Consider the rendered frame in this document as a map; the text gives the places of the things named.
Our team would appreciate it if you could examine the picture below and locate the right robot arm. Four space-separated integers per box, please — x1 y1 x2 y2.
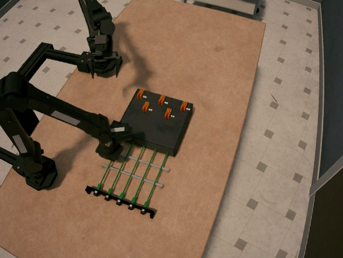
0 72 132 187

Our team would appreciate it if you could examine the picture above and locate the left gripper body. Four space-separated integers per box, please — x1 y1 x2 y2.
91 51 123 62

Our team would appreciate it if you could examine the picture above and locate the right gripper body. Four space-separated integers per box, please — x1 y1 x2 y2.
95 143 124 161

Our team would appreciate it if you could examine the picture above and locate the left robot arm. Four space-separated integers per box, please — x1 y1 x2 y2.
78 0 115 70

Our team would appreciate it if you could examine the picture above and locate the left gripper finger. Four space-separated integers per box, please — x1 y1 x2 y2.
116 57 123 77
86 60 95 79

